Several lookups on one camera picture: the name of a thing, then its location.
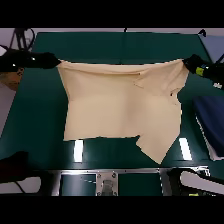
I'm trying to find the black cable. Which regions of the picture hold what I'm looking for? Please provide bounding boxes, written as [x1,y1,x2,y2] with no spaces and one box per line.
[9,28,36,52]

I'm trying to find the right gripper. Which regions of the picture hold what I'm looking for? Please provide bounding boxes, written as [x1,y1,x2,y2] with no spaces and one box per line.
[182,53,203,74]

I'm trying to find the dark blue garment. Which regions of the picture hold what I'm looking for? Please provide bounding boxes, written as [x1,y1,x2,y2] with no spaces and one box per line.
[192,95,224,158]

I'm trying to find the silver frame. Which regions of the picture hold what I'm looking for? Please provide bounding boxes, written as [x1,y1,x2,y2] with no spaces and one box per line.
[49,167,212,197]

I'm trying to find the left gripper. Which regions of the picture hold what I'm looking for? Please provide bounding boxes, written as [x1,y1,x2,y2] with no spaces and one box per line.
[39,51,63,70]

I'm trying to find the red garment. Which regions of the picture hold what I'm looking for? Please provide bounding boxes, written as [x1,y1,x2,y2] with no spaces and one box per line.
[0,150,30,183]

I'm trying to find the cream shirt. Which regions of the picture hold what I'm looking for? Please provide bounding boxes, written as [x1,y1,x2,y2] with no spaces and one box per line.
[56,58,191,165]

